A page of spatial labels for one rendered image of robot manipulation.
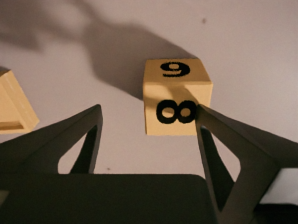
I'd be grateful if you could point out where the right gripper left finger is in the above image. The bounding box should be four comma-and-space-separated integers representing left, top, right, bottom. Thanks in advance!
0, 104, 103, 173

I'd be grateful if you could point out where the tan numbered cube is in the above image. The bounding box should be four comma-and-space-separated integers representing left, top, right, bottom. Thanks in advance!
143, 58, 213, 135

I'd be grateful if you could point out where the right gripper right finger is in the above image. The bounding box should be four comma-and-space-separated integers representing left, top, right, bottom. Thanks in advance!
195, 104, 298, 224

